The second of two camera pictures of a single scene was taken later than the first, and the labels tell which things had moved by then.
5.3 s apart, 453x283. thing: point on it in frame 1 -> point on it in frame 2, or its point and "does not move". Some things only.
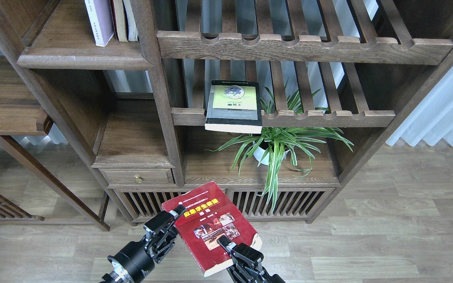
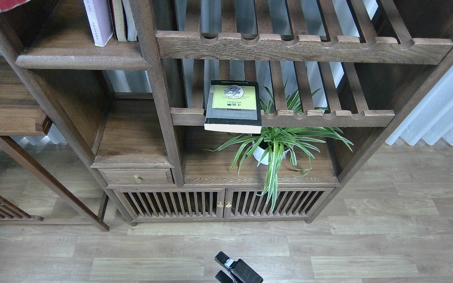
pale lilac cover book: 100,15 does not move
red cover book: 210,214 -> 1,6
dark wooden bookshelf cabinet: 274,101 does not move
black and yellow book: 234,106 does not move
